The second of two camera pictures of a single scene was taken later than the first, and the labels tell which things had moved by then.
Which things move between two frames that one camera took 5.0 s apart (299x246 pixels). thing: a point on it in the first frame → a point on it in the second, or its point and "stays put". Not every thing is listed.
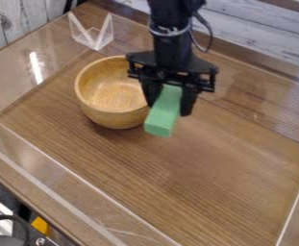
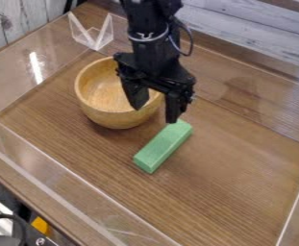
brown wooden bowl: (112, 96) stays put
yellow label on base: (41, 225) stays put
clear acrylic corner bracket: (94, 37) stays put
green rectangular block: (162, 117) → (162, 145)
